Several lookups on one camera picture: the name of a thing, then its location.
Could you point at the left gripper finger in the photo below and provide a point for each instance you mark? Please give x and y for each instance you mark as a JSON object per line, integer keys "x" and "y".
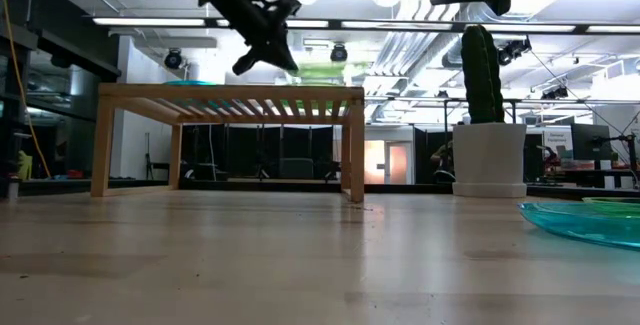
{"x": 282, "y": 52}
{"x": 247, "y": 60}

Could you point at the green transparent plastic plate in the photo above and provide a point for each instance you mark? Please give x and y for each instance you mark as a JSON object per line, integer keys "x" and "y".
{"x": 620, "y": 200}
{"x": 325, "y": 70}
{"x": 325, "y": 81}

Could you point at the blue transparent plastic plate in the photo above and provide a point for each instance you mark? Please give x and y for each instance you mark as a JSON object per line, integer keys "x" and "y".
{"x": 190, "y": 83}
{"x": 590, "y": 225}

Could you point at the wooden slatted shelf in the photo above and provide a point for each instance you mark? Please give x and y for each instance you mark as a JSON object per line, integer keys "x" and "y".
{"x": 225, "y": 92}

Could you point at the black ceiling spotlight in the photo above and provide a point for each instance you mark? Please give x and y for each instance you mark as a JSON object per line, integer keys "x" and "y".
{"x": 338, "y": 53}
{"x": 172, "y": 58}
{"x": 512, "y": 50}

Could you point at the green cactus plant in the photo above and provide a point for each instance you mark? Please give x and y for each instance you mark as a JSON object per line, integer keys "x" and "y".
{"x": 482, "y": 75}

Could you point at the long ceiling light bar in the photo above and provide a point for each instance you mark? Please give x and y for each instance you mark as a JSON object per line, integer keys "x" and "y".
{"x": 150, "y": 21}

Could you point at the white sign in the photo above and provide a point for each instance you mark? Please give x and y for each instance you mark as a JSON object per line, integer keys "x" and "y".
{"x": 557, "y": 142}

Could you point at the white plant pot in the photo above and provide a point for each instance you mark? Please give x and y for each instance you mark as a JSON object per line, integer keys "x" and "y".
{"x": 490, "y": 160}

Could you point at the person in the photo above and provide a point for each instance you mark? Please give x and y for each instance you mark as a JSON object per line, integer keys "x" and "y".
{"x": 442, "y": 157}

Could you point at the dark computer monitor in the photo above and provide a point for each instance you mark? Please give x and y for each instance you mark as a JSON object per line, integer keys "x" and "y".
{"x": 590, "y": 142}

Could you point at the small white cup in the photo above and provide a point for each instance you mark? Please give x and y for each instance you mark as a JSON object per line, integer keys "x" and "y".
{"x": 13, "y": 190}

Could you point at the black aluminium frame rail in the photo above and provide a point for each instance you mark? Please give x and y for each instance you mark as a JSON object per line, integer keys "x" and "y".
{"x": 250, "y": 185}

